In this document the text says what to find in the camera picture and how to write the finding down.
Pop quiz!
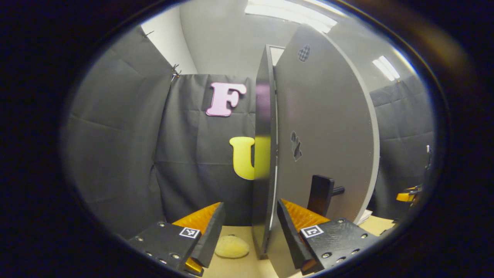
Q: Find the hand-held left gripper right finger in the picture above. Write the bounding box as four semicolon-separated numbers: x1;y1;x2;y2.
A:
276;198;381;275

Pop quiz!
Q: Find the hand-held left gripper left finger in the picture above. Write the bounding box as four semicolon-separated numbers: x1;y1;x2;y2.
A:
127;202;226;277

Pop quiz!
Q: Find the grey cabinet door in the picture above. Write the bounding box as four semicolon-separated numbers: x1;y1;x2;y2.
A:
266;23;381;278

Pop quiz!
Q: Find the grey cabinet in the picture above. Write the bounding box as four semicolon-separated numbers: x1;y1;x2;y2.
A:
252;44;286;260

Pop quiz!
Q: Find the yellow sponge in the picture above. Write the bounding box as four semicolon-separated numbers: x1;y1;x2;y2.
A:
215;235;250;259

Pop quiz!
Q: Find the small ceiling light panel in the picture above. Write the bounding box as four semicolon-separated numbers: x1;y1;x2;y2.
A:
372;55;401;81

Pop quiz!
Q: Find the large ceiling light panel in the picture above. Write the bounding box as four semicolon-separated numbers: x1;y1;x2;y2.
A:
245;0;346;33

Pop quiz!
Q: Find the black left door handle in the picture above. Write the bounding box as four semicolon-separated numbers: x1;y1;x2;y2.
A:
307;175;345;217

